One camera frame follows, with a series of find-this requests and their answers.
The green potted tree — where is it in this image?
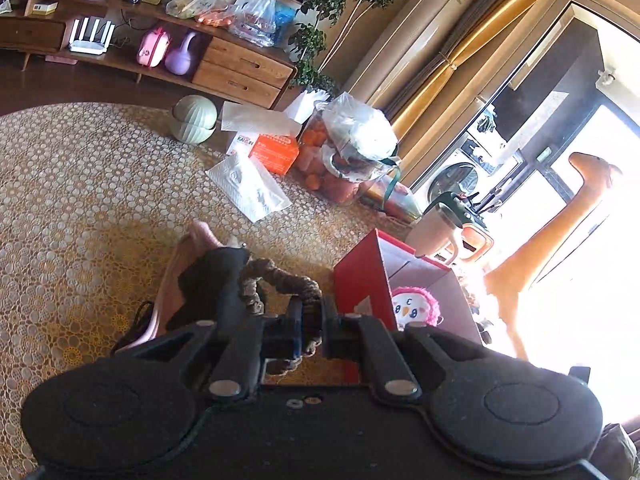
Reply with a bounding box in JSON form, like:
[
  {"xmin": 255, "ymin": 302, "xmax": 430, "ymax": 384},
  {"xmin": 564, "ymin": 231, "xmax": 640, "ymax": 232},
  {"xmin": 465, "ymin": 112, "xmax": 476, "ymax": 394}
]
[{"xmin": 288, "ymin": 0, "xmax": 398, "ymax": 96}]

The wooden tv cabinet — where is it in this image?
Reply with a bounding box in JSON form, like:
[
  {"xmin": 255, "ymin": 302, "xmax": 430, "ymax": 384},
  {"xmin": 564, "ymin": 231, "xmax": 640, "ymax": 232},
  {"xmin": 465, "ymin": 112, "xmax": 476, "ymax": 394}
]
[{"xmin": 1, "ymin": 0, "xmax": 296, "ymax": 108}]

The white washing machine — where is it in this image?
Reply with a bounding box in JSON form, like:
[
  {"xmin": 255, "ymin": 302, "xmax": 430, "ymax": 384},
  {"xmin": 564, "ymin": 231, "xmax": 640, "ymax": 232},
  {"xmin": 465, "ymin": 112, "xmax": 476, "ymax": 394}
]
[{"xmin": 412, "ymin": 104, "xmax": 524, "ymax": 211}]

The white plastic packet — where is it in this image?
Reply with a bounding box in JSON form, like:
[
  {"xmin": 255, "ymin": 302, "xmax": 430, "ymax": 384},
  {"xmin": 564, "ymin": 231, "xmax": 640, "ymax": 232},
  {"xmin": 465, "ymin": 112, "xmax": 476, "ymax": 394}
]
[{"xmin": 205, "ymin": 154, "xmax": 292, "ymax": 223}]

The cream steel travel mug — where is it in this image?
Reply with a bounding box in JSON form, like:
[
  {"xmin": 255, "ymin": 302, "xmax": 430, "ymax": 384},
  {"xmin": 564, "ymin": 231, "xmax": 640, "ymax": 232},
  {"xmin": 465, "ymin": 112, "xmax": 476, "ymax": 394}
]
[{"xmin": 406, "ymin": 192, "xmax": 471, "ymax": 266}]

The white wifi router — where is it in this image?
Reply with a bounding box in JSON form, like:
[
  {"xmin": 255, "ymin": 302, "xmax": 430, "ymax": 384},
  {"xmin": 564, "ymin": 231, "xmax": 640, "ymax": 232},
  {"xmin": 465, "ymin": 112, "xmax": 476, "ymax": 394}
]
[{"xmin": 67, "ymin": 16, "xmax": 115, "ymax": 56}]

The red white cardboard box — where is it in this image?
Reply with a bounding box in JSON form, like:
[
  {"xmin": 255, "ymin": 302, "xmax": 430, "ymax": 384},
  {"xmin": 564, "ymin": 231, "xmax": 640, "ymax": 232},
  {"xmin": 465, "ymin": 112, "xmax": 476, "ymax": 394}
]
[{"xmin": 333, "ymin": 230, "xmax": 486, "ymax": 376}]

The plastic wrapped fruit basket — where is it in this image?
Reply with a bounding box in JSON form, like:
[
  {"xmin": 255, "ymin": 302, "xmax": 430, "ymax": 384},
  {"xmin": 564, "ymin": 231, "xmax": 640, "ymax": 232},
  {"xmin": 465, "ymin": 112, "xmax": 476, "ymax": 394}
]
[{"xmin": 295, "ymin": 92, "xmax": 422, "ymax": 226}]

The pale green ribbed pot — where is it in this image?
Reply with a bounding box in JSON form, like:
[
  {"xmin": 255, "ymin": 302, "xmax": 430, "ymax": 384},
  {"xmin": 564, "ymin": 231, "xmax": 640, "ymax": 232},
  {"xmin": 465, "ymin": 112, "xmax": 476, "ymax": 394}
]
[{"xmin": 169, "ymin": 96, "xmax": 218, "ymax": 145}]

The pink fuzzy plush toy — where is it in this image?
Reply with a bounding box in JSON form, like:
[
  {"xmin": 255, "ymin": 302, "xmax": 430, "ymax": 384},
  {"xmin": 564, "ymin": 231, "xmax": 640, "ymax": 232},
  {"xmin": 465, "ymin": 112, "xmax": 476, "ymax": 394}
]
[{"xmin": 392, "ymin": 287, "xmax": 444, "ymax": 330}]

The yellow giraffe toy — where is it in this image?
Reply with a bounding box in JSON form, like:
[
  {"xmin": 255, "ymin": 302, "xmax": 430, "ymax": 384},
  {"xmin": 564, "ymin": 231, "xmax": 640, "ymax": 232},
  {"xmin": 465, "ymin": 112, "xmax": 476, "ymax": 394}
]
[{"xmin": 484, "ymin": 152, "xmax": 622, "ymax": 361}]

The pink toy case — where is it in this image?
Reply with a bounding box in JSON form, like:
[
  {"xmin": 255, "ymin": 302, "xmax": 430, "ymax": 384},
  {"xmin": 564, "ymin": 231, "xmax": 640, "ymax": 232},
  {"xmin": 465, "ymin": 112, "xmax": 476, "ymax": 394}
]
[{"xmin": 137, "ymin": 26, "xmax": 171, "ymax": 68}]

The brown scrunchie hair tie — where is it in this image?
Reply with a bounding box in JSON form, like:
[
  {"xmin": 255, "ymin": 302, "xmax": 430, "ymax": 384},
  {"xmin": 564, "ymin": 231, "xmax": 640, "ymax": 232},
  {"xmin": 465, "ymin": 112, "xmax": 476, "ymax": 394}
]
[{"xmin": 238, "ymin": 257, "xmax": 324, "ymax": 377}]

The beige standing air conditioner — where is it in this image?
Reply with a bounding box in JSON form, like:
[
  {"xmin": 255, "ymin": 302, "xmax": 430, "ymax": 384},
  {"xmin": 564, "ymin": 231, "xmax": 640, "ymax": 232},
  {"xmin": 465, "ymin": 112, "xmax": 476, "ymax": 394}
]
[{"xmin": 343, "ymin": 0, "xmax": 473, "ymax": 110}]

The clear plastic bag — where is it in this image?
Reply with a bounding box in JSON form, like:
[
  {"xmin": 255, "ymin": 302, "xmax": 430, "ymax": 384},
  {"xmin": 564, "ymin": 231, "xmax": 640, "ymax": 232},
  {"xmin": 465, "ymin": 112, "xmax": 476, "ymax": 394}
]
[{"xmin": 228, "ymin": 0, "xmax": 277, "ymax": 48}]

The purple kettlebell toy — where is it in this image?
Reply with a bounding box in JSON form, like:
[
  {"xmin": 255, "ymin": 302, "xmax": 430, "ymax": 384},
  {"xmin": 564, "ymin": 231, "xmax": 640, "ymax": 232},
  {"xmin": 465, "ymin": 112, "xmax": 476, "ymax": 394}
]
[{"xmin": 165, "ymin": 32, "xmax": 196, "ymax": 76}]

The orange medicine box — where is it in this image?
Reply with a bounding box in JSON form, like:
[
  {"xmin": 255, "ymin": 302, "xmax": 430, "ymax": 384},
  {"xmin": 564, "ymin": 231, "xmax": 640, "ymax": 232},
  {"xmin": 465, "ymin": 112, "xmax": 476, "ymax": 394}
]
[{"xmin": 224, "ymin": 132, "xmax": 299, "ymax": 176}]

